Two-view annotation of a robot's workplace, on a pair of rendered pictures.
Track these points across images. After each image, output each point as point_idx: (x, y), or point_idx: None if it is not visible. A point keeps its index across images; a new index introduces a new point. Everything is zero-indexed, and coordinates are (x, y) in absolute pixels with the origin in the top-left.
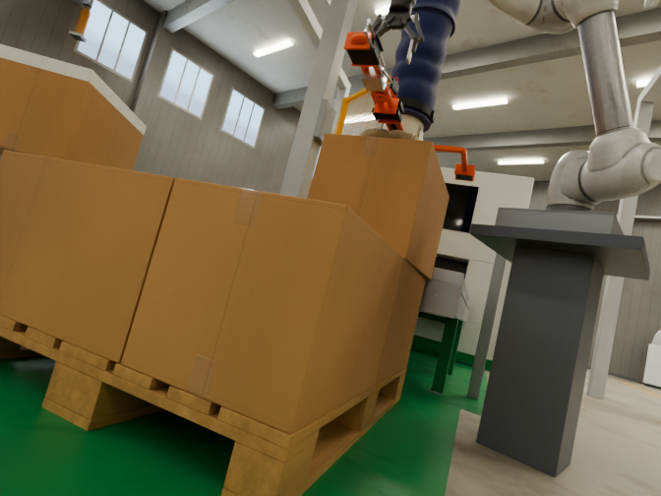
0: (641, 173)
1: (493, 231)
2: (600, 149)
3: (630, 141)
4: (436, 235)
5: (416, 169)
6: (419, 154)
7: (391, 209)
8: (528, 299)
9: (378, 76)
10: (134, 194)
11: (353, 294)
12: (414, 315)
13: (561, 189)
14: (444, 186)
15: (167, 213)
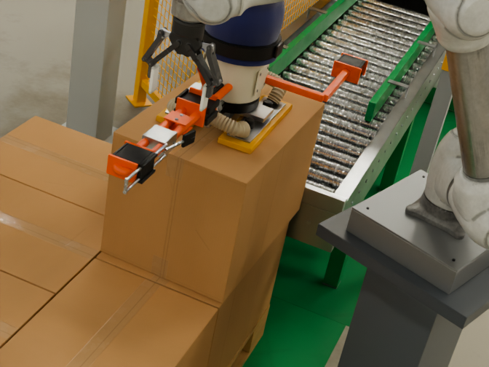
0: (485, 245)
1: (338, 245)
2: (457, 194)
3: (483, 203)
4: (296, 179)
5: (229, 212)
6: (232, 194)
7: (204, 249)
8: (380, 306)
9: (160, 154)
10: None
11: None
12: (270, 268)
13: (434, 187)
14: (300, 132)
15: None
